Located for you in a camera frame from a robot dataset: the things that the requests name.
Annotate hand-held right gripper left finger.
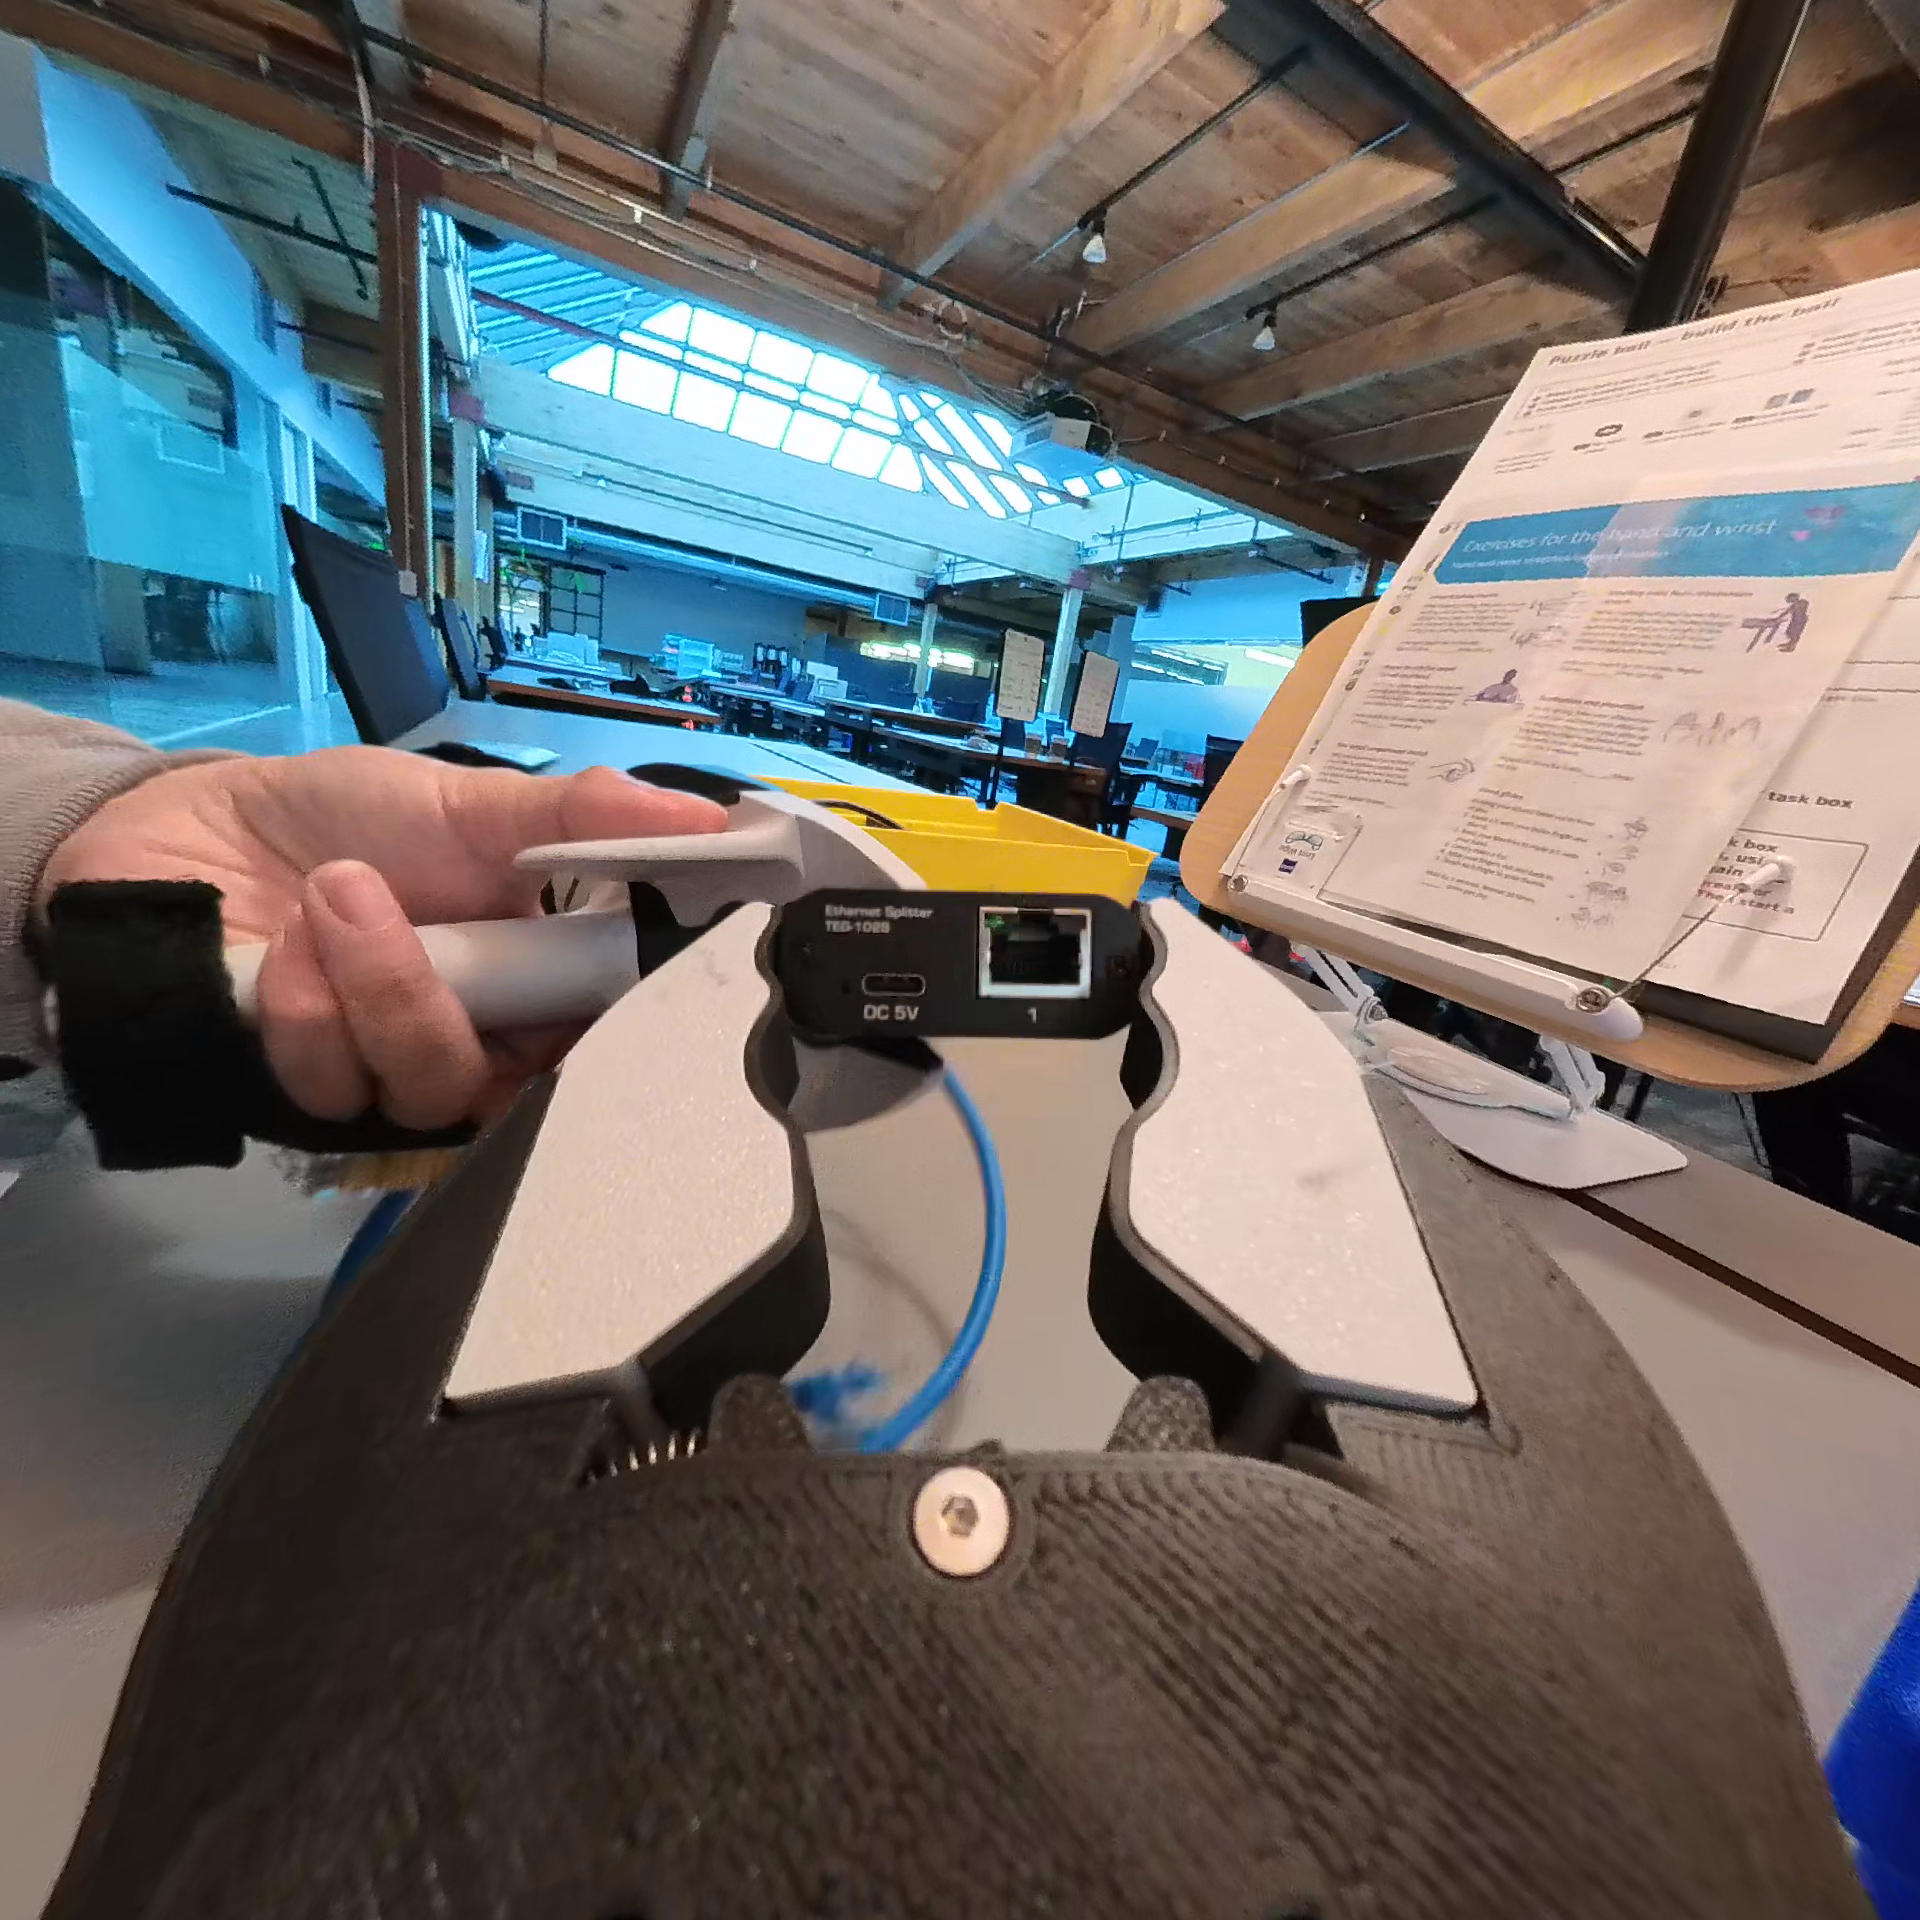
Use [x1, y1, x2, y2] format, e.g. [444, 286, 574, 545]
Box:
[446, 901, 834, 1426]

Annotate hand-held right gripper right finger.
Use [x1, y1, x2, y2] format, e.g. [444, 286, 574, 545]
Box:
[1093, 896, 1481, 1449]

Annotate blue ethernet cable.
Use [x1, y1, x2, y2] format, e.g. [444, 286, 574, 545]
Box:
[306, 1064, 1011, 1456]

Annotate black ethernet splitter box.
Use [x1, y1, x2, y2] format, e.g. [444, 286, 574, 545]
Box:
[772, 893, 1156, 1040]

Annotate person's left forearm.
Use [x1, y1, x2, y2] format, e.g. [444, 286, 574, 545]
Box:
[0, 697, 242, 1082]

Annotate person's left hand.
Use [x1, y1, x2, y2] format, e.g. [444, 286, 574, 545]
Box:
[45, 745, 730, 1129]

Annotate black office chair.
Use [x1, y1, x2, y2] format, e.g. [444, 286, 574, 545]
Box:
[434, 595, 512, 703]

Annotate black computer monitor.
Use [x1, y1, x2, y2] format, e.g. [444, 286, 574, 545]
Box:
[280, 505, 456, 747]

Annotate wooden book stand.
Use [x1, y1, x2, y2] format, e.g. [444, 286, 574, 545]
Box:
[1177, 600, 1920, 1191]

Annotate yellow plastic bin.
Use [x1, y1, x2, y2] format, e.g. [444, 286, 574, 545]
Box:
[750, 775, 1156, 905]

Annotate exercise instruction sheet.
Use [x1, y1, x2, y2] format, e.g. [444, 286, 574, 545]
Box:
[1224, 481, 1920, 986]

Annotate blue plastic bin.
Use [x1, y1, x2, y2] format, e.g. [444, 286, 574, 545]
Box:
[1822, 1634, 1920, 1920]

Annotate white puzzle instruction sheet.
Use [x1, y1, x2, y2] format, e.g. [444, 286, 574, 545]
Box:
[1441, 271, 1920, 535]

